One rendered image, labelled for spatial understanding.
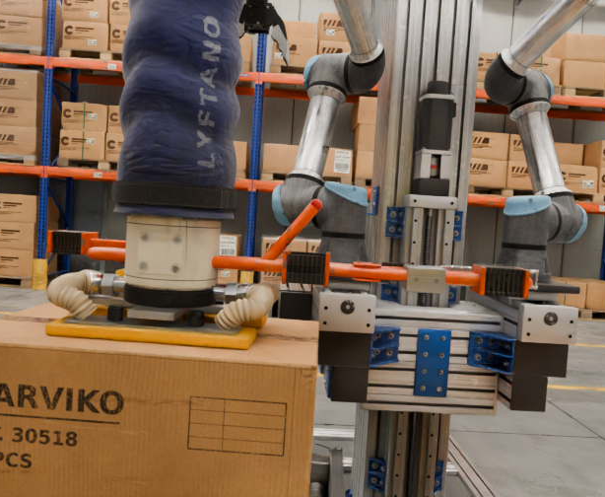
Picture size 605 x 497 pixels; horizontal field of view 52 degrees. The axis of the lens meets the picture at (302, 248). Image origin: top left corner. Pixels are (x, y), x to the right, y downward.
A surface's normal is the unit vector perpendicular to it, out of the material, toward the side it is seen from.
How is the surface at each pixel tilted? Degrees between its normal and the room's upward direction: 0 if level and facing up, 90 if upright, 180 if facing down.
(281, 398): 90
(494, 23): 90
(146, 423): 90
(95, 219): 90
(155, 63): 71
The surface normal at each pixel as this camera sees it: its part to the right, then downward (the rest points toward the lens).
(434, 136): 0.04, 0.06
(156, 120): -0.12, -0.23
